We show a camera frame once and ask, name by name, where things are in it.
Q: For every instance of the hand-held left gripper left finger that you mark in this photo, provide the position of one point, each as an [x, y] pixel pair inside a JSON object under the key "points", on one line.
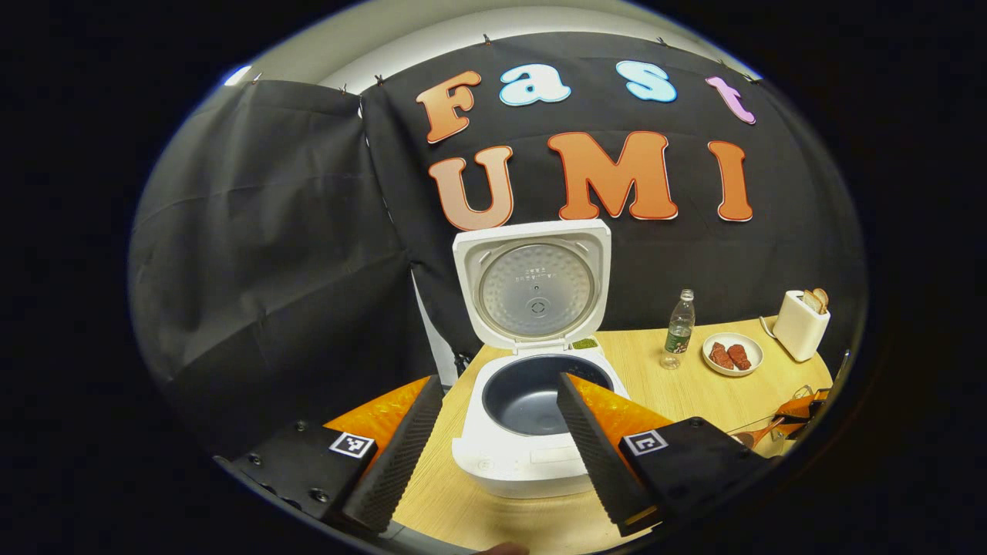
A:
{"points": [[401, 455]]}

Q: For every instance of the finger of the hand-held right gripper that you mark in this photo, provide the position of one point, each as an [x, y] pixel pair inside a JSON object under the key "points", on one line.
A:
{"points": [[802, 405]]}

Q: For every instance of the wooden spoon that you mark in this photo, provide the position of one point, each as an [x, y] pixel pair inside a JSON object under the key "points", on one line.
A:
{"points": [[759, 434]]}

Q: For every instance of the black backdrop cloth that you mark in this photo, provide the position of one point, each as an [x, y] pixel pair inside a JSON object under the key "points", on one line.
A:
{"points": [[270, 254]]}

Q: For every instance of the clear water bottle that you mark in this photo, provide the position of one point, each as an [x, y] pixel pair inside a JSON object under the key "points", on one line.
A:
{"points": [[678, 335]]}

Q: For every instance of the clear plastic container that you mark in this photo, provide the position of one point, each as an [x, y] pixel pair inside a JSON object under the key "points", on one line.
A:
{"points": [[788, 443]]}

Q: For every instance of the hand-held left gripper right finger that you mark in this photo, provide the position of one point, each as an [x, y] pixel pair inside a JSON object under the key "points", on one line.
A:
{"points": [[597, 462]]}

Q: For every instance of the white round plate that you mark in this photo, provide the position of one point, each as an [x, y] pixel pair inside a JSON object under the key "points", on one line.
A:
{"points": [[732, 337]]}

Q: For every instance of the toast bread slice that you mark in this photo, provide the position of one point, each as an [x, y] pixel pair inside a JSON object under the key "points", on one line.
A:
{"points": [[811, 302], [822, 297]]}

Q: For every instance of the red meat piece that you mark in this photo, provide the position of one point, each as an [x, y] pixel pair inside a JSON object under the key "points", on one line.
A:
{"points": [[739, 357], [721, 356]]}

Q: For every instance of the white rice cooker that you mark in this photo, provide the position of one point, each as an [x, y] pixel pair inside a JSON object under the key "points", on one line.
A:
{"points": [[536, 293]]}

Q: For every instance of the ceiling light panel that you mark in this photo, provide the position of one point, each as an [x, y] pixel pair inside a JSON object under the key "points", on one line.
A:
{"points": [[237, 75]]}

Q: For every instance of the white toaster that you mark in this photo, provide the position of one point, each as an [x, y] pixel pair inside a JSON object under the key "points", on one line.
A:
{"points": [[798, 335]]}

